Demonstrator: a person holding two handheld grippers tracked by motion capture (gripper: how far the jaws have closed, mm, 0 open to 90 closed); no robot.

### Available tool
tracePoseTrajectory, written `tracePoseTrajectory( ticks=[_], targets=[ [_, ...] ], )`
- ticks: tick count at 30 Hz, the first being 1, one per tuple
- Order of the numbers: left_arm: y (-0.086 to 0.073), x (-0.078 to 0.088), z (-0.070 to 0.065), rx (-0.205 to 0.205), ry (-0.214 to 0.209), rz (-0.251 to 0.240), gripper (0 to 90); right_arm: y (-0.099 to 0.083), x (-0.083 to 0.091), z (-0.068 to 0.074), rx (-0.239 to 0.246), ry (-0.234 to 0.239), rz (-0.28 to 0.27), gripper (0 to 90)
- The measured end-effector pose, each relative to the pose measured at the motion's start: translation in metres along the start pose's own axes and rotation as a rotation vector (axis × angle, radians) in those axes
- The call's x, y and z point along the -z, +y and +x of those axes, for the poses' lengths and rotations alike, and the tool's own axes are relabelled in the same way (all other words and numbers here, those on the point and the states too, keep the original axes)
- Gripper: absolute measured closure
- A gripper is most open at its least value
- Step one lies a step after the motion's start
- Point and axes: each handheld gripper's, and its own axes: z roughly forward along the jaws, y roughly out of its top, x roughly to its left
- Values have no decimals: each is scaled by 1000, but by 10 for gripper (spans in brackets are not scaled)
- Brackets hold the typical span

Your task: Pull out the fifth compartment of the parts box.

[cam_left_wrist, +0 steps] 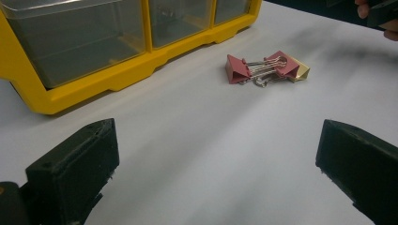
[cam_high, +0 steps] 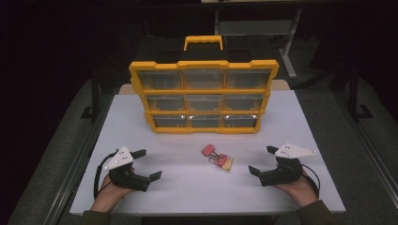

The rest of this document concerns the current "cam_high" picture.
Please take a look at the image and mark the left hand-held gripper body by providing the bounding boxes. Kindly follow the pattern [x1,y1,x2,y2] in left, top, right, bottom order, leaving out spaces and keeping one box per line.
[103,144,151,192]

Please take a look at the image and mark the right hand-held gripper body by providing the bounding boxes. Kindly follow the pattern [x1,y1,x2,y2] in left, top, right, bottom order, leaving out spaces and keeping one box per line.
[258,142,317,188]

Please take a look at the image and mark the yellow binder clip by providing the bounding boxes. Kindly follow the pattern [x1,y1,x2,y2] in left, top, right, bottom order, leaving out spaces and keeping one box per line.
[208,156,235,173]

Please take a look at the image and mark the red binder clip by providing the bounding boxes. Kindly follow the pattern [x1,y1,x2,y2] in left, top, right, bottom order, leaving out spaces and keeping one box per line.
[201,143,221,162]
[209,154,229,167]

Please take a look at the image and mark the clear plastic drawer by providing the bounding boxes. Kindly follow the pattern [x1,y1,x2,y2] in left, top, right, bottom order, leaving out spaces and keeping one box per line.
[184,94,223,113]

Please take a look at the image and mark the yellow and black drawer organizer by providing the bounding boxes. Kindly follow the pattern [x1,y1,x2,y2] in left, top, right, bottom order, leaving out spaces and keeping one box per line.
[129,35,280,135]

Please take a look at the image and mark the person's left hand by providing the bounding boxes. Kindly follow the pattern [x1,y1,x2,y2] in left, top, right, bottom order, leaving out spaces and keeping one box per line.
[90,175,136,214]

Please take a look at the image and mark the black metal stand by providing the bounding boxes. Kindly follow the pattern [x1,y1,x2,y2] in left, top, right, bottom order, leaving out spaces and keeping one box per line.
[348,65,375,123]
[80,78,101,123]

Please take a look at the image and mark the grid of clear drawers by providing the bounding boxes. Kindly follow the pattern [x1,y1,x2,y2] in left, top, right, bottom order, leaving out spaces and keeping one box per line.
[138,68,272,128]

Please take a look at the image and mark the grey metal desk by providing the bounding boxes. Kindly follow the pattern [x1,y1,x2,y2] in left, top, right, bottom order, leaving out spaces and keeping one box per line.
[214,8,303,80]

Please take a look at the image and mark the right hand-held gripper cable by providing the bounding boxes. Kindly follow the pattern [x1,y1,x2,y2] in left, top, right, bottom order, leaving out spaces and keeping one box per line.
[301,163,322,200]

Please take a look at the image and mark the hand-held gripper cable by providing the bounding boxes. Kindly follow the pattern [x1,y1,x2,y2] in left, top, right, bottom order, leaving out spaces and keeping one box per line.
[301,163,322,200]
[93,151,118,200]

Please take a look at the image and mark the left hand-held gripper cable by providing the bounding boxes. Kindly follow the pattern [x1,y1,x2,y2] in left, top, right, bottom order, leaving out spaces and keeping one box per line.
[93,151,118,200]

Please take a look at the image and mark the metal rail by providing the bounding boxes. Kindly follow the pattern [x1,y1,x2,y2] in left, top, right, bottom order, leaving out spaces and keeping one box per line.
[331,90,398,201]
[43,93,115,225]

